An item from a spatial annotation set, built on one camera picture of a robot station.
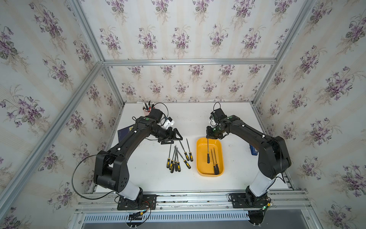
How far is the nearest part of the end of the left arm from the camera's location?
2.31 ft

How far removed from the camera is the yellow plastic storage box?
0.83 meters

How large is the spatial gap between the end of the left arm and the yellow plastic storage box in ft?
0.71
